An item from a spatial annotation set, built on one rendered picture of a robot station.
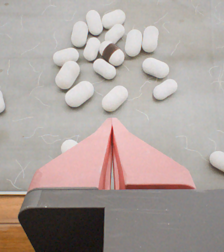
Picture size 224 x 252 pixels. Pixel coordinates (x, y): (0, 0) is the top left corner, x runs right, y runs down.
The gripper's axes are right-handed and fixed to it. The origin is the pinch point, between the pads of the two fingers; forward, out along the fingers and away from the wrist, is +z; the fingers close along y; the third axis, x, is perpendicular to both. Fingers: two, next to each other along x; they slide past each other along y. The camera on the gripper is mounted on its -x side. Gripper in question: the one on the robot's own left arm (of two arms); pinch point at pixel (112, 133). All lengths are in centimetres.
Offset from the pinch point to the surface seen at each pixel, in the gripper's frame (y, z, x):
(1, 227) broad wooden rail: 11.0, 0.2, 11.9
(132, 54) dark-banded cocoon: -2.7, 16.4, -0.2
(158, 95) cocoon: -5.6, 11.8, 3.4
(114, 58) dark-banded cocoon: -0.4, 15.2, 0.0
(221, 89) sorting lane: -14.3, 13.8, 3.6
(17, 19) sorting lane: 13.7, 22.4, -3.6
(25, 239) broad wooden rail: 8.6, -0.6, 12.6
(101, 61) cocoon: 1.4, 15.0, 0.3
